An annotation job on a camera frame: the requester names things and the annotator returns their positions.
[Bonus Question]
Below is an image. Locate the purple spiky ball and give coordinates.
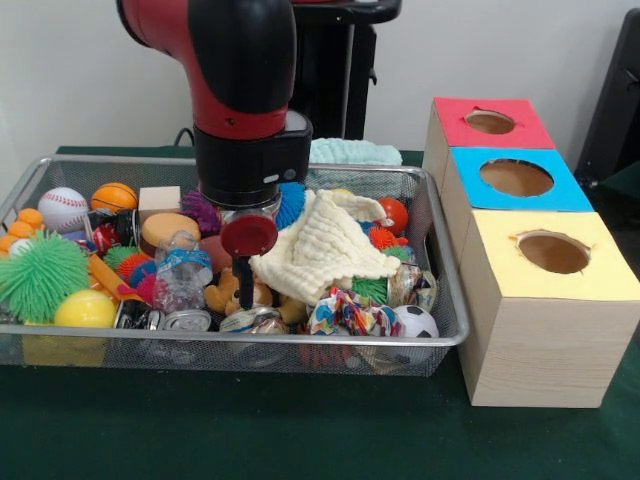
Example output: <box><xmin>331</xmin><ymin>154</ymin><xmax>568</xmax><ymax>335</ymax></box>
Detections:
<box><xmin>180</xmin><ymin>192</ymin><xmax>221</xmax><ymax>236</ymax></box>

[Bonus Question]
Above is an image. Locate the black chair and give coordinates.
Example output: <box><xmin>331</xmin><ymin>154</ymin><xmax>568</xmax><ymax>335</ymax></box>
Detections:
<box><xmin>575</xmin><ymin>10</ymin><xmax>640</xmax><ymax>201</ymax></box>

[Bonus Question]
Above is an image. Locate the white baseball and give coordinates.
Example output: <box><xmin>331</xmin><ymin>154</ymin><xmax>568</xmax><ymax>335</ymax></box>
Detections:
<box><xmin>37</xmin><ymin>188</ymin><xmax>89</xmax><ymax>233</ymax></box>

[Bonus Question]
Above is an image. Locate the dark green tablecloth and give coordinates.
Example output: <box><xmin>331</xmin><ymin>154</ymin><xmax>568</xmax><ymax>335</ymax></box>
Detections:
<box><xmin>0</xmin><ymin>145</ymin><xmax>640</xmax><ymax>480</ymax></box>

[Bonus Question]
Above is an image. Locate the red ball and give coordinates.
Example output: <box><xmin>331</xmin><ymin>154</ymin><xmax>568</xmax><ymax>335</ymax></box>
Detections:
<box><xmin>378</xmin><ymin>197</ymin><xmax>409</xmax><ymax>236</ymax></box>

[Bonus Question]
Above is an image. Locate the mint green cloth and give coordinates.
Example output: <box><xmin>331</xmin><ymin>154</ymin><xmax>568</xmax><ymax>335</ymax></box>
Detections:
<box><xmin>308</xmin><ymin>138</ymin><xmax>403</xmax><ymax>169</ymax></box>

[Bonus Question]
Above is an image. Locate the blue spiky ball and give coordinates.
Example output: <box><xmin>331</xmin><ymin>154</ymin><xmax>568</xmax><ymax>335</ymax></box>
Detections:
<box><xmin>275</xmin><ymin>182</ymin><xmax>306</xmax><ymax>229</ymax></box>

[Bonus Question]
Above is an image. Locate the wooden box with three holes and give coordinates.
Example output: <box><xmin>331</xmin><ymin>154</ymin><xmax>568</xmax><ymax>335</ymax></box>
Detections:
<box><xmin>423</xmin><ymin>97</ymin><xmax>640</xmax><ymax>409</ymax></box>

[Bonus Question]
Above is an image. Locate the small orange basketball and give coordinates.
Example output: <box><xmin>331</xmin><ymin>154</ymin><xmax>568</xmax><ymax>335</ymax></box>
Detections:
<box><xmin>90</xmin><ymin>182</ymin><xmax>138</xmax><ymax>213</ymax></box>

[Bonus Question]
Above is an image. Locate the small soccer ball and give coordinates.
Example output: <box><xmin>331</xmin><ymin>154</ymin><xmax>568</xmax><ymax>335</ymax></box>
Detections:
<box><xmin>393</xmin><ymin>305</ymin><xmax>440</xmax><ymax>339</ymax></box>

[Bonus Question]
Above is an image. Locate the yellow tennis ball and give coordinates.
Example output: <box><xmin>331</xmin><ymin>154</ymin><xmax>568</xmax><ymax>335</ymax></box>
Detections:
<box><xmin>53</xmin><ymin>290</ymin><xmax>118</xmax><ymax>329</ymax></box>

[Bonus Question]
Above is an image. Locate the multicoloured patterned cloth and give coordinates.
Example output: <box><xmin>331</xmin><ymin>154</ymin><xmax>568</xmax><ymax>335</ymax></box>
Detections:
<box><xmin>308</xmin><ymin>288</ymin><xmax>401</xmax><ymax>337</ymax></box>

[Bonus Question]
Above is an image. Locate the brown plush monkey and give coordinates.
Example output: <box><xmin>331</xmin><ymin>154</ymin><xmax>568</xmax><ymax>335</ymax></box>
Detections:
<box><xmin>205</xmin><ymin>268</ymin><xmax>273</xmax><ymax>316</ymax></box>

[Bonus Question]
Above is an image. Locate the green spiky ball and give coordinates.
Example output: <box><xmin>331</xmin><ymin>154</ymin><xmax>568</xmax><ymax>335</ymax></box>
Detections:
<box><xmin>0</xmin><ymin>232</ymin><xmax>91</xmax><ymax>323</ymax></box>

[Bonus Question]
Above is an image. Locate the cream waffle cloth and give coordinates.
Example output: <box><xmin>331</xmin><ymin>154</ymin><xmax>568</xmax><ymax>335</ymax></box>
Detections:
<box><xmin>250</xmin><ymin>190</ymin><xmax>401</xmax><ymax>306</ymax></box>

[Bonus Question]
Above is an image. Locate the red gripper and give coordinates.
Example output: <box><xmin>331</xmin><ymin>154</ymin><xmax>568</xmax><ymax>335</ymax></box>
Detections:
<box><xmin>221</xmin><ymin>213</ymin><xmax>279</xmax><ymax>309</ymax></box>

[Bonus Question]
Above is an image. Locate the clear mesh bin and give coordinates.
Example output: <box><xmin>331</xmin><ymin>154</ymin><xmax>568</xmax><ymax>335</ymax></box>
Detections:
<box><xmin>0</xmin><ymin>155</ymin><xmax>471</xmax><ymax>378</ymax></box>

